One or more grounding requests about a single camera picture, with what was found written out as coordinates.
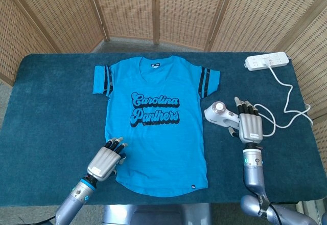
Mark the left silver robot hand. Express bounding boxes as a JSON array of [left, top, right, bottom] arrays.
[[86, 137, 129, 182]]

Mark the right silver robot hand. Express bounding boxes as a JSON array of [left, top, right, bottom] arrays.
[[228, 96, 263, 144]]

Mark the white handheld garment steamer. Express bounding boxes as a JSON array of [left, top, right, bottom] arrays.
[[203, 101, 241, 130]]

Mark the blue Carolina Panthers t-shirt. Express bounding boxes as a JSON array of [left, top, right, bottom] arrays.
[[92, 55, 221, 197]]

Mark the dark blue carpeted table surface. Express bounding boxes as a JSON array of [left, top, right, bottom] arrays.
[[0, 53, 323, 207]]

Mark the white power strip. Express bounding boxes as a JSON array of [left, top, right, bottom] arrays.
[[244, 52, 290, 72]]

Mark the grey robot torso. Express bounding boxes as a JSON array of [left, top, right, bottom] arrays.
[[102, 204, 213, 225]]

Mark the wicker folding screen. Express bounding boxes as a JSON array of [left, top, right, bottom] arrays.
[[0, 0, 327, 164]]

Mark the white steamer power cable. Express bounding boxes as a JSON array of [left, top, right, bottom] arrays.
[[254, 65, 314, 137]]

